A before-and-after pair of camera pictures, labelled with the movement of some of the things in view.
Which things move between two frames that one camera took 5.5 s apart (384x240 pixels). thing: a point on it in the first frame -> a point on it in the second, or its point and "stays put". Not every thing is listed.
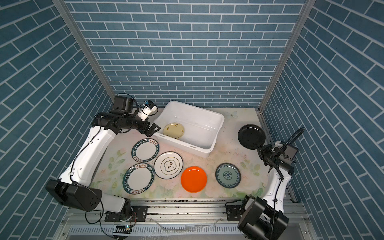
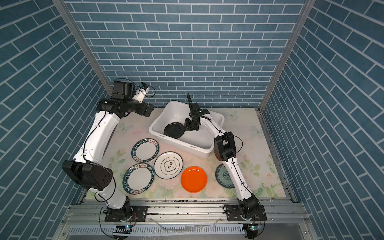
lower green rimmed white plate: [138, 178] stays put
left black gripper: [151, 131] -> [141, 110]
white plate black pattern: [168, 165] stays put
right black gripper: [263, 149] -> [186, 126]
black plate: [251, 136] -> [174, 129]
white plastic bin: [195, 130] stays put
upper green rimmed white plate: [145, 150] stays put
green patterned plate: [228, 175] stays put
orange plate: [193, 179] stays put
